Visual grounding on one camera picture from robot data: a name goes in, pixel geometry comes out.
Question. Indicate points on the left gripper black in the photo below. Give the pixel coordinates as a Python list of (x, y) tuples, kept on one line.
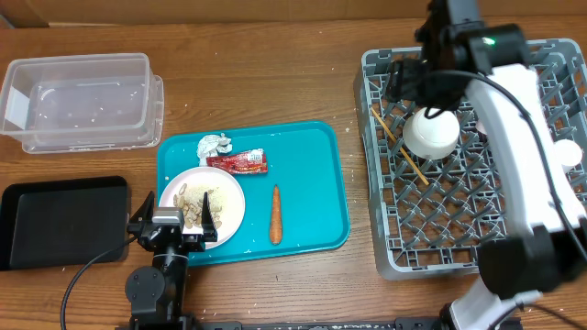
[(196, 242)]

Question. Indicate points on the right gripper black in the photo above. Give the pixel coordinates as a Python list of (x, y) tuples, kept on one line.
[(412, 93)]

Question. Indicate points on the peanuts and rice food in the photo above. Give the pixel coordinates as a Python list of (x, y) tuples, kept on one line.
[(190, 198)]

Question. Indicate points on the white plate with food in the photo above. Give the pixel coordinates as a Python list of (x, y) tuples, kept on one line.
[(234, 205)]

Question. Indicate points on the wooden chopstick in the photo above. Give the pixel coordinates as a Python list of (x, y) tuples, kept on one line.
[(392, 137)]

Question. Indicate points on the white bowl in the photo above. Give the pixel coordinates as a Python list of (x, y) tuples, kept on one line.
[(431, 139)]

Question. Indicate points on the white napkin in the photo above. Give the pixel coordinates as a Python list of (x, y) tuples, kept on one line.
[(212, 146)]

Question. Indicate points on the red snack wrapper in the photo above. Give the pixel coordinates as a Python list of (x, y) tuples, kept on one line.
[(247, 162)]

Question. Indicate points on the orange carrot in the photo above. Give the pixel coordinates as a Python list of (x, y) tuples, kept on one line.
[(276, 217)]

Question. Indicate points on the white cup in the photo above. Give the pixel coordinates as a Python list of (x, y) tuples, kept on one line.
[(569, 154)]

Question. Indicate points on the pink bowl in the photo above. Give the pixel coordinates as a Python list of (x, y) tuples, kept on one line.
[(480, 127)]

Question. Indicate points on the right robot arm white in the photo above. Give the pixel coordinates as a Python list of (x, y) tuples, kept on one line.
[(546, 241)]

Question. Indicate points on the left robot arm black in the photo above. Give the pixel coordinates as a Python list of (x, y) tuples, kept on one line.
[(156, 292)]

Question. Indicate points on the grey dishwasher rack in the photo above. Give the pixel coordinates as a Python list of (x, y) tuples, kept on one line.
[(421, 231)]

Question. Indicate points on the teal serving tray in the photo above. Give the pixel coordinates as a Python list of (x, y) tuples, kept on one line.
[(304, 163)]

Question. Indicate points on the black plastic tray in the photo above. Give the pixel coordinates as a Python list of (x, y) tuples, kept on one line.
[(60, 223)]

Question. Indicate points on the clear plastic bin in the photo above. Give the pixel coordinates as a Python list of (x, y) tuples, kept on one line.
[(24, 75)]

